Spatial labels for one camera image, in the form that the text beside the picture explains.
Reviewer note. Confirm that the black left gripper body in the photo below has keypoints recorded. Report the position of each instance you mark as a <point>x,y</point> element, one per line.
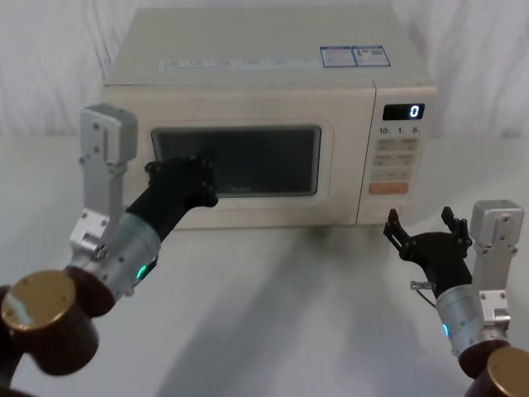
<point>173,190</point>

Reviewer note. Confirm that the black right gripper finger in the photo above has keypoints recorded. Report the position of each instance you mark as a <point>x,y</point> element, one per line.
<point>458,227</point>
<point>396,231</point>

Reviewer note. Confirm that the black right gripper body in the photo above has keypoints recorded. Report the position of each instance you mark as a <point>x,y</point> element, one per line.
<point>440,256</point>

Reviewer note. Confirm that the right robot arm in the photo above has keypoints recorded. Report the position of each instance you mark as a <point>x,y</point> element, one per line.
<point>492,248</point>

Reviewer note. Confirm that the cream microwave oven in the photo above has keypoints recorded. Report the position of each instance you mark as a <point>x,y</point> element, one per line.
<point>248,99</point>

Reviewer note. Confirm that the long white label strip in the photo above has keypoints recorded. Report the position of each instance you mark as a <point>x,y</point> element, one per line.
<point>231,64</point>

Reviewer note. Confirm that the white table cloth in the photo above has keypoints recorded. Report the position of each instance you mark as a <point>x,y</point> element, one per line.
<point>268,310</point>

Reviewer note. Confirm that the white curtain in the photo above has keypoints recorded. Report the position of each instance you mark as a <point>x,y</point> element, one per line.
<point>49,62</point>

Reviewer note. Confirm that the blue bordered white sticker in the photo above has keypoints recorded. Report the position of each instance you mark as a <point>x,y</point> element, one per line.
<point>372,55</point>
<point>336,56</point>

